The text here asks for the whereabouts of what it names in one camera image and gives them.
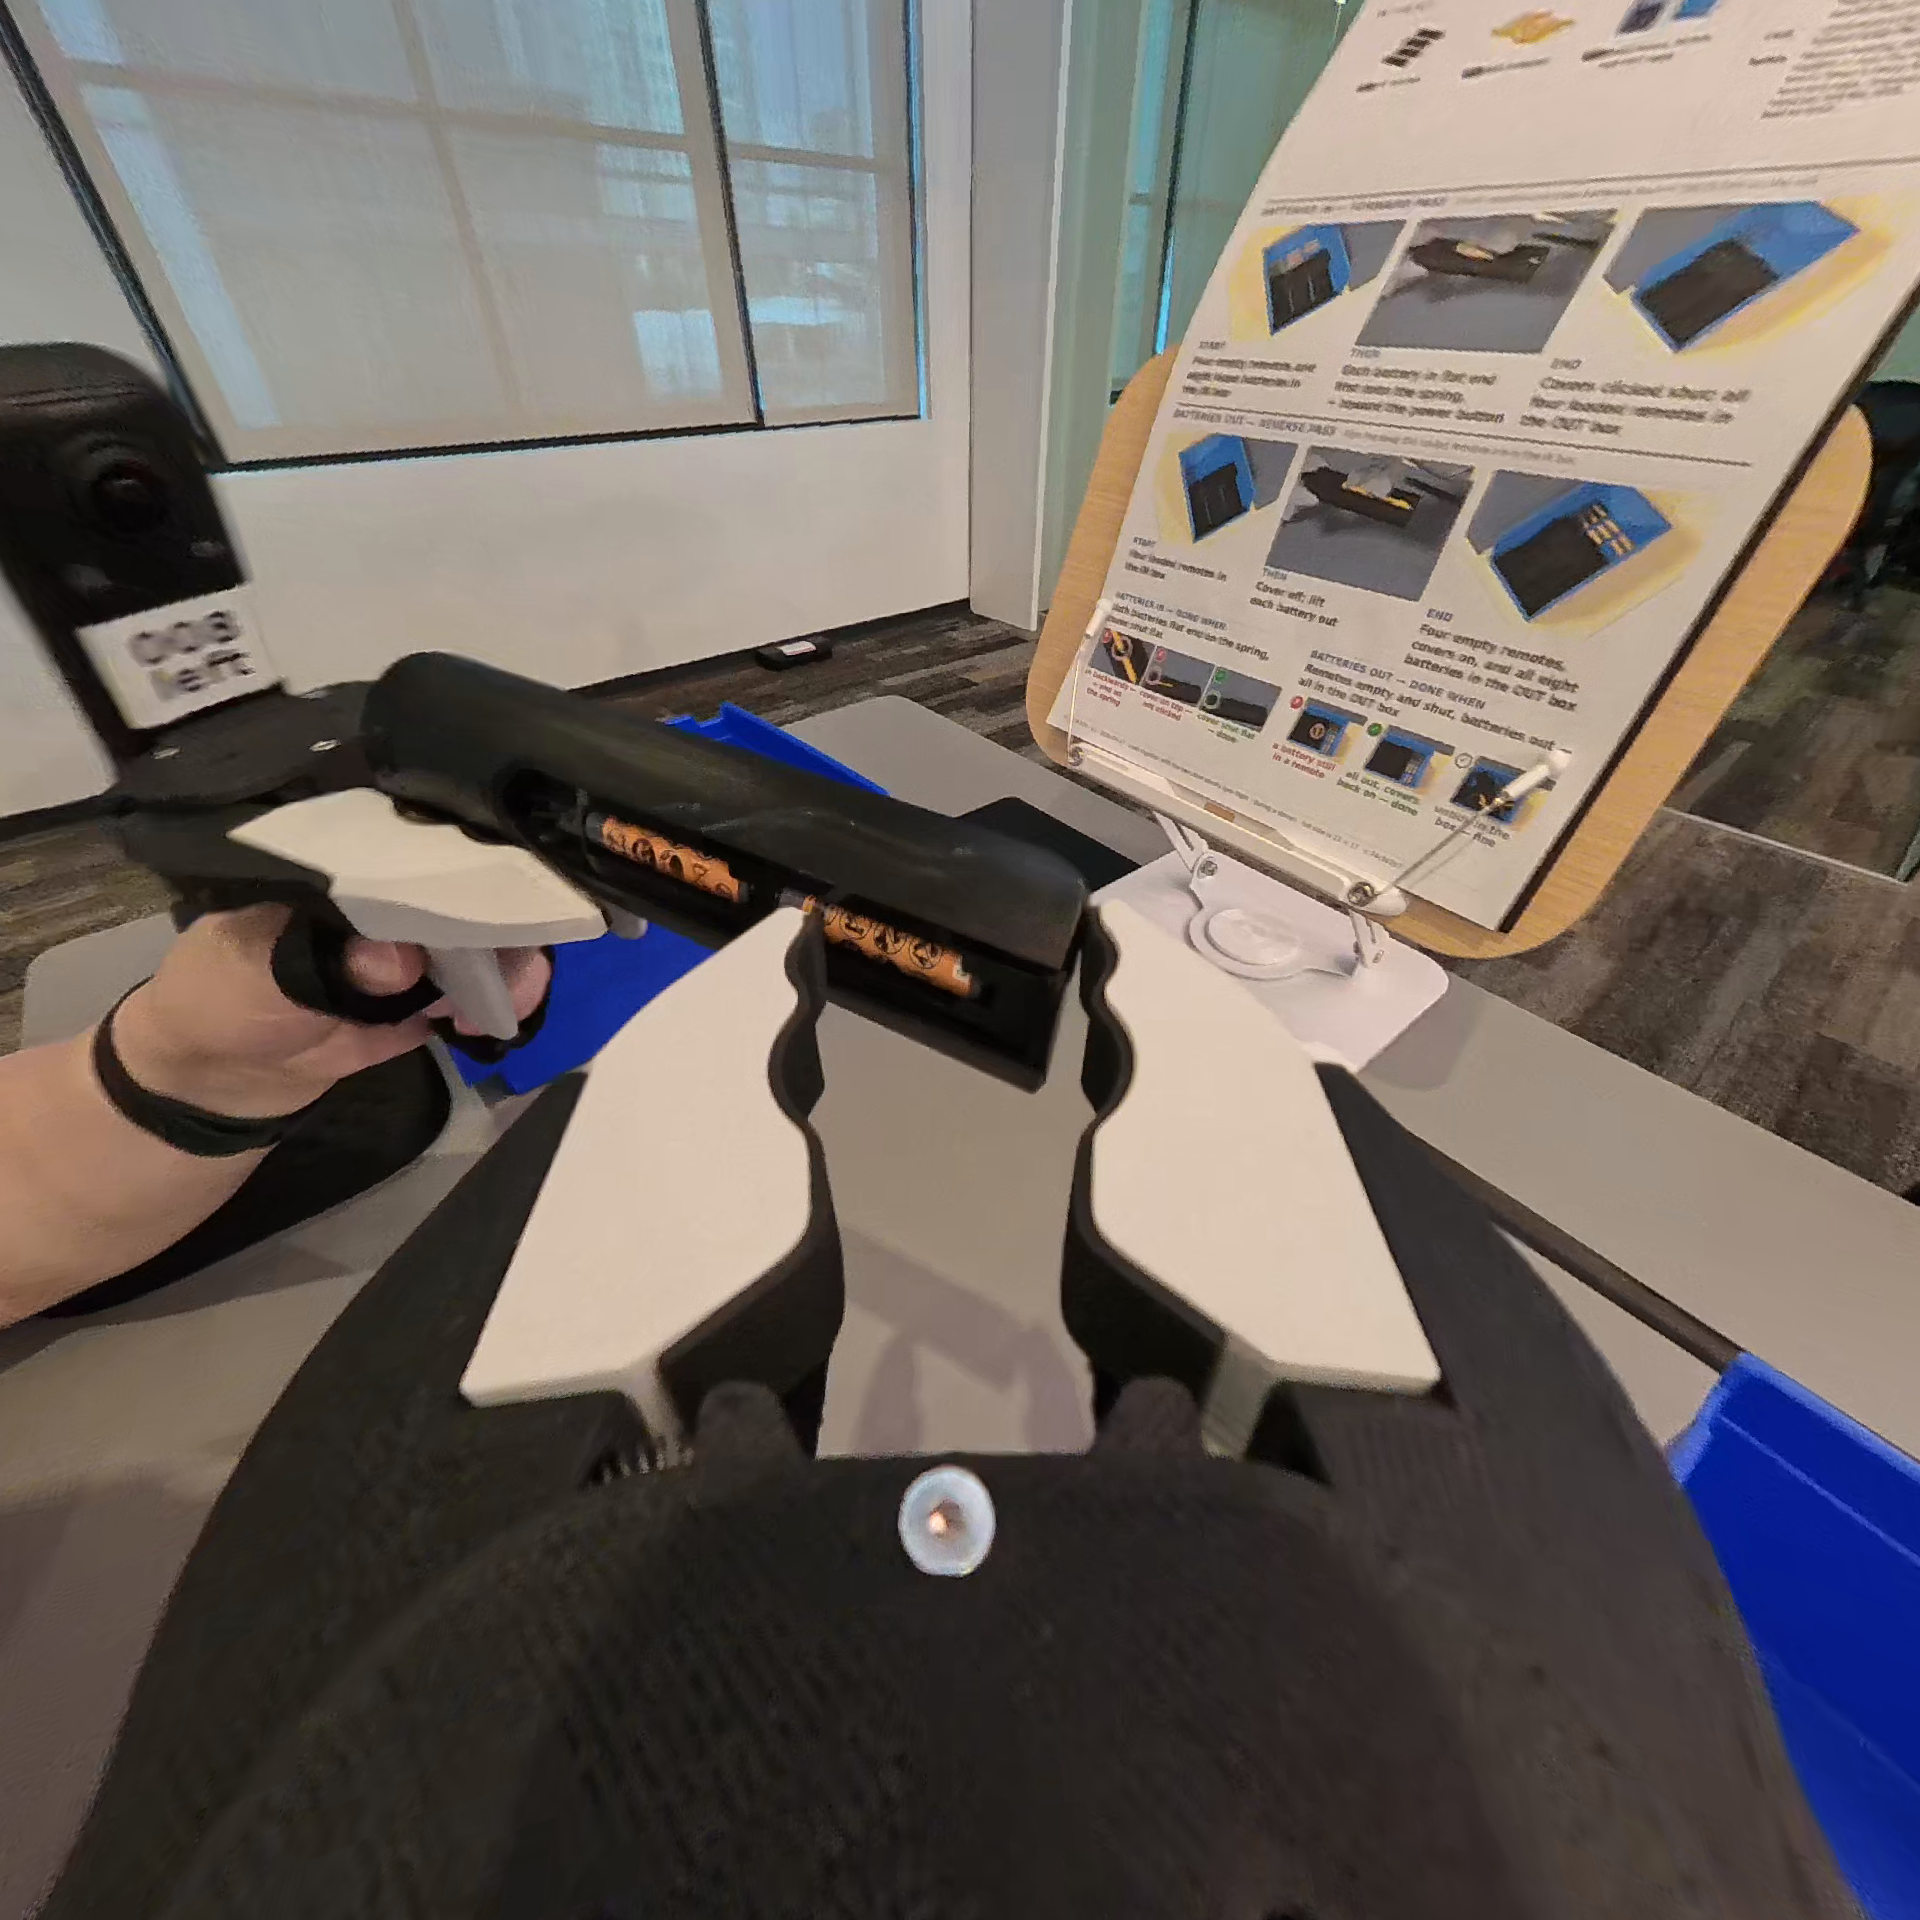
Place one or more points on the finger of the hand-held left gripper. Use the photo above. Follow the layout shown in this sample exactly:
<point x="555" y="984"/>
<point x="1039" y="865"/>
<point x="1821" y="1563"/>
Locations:
<point x="437" y="871"/>

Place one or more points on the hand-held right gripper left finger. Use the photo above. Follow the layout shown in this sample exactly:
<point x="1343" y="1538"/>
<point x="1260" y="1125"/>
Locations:
<point x="646" y="1230"/>

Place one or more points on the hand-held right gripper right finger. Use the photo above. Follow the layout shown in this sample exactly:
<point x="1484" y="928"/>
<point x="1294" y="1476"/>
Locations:
<point x="1260" y="1230"/>

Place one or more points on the black remote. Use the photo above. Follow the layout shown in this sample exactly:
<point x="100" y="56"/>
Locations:
<point x="510" y="752"/>

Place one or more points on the orange black battery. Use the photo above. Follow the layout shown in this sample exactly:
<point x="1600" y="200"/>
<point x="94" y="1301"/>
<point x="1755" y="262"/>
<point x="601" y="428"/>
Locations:
<point x="900" y="948"/>
<point x="668" y="860"/>

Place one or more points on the blue plastic bin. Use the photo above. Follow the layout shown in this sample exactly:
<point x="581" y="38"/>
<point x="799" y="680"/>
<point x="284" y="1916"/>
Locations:
<point x="1817" y="1619"/>
<point x="752" y="766"/>

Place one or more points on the person's left hand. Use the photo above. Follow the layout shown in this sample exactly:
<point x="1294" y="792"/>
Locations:
<point x="211" y="1035"/>

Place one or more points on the black floor box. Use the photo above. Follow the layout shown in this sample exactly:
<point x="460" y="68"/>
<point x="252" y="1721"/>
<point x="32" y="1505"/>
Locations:
<point x="792" y="652"/>

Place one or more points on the large glass window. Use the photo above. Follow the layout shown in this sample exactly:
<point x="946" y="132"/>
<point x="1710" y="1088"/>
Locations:
<point x="481" y="210"/>

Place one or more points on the instruction sheet on stand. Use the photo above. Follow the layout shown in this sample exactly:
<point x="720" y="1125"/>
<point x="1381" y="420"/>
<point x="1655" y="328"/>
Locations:
<point x="1441" y="450"/>

